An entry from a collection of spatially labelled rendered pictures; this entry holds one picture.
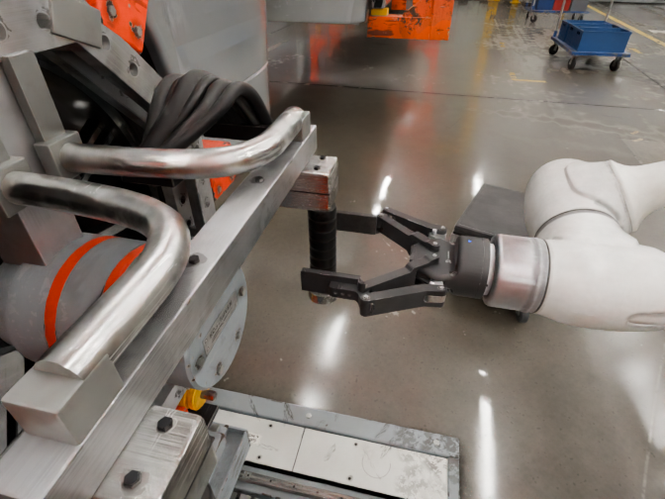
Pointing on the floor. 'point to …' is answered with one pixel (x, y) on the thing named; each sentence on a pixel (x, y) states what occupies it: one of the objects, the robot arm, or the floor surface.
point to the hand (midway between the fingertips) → (325, 247)
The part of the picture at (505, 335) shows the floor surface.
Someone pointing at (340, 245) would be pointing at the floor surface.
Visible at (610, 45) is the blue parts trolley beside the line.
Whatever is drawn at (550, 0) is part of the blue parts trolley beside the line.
